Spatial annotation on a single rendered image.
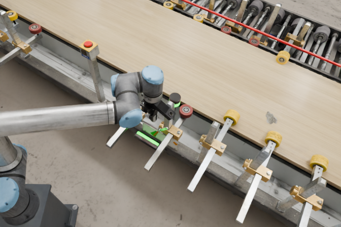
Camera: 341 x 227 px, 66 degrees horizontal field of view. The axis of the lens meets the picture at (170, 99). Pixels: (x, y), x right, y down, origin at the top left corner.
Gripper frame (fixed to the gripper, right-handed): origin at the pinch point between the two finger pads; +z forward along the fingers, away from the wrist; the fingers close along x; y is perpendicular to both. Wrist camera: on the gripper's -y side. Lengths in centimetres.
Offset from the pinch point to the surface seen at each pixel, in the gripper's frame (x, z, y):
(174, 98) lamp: -11.7, -9.6, -3.5
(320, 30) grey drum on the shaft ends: -157, 16, -60
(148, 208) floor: 18, 101, -9
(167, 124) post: -6.1, 8.2, -4.4
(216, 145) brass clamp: -7.3, 3.8, -33.3
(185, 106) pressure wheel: -23.6, 10.4, -6.4
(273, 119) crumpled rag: -45, 10, -54
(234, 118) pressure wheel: -27.3, 3.1, -34.1
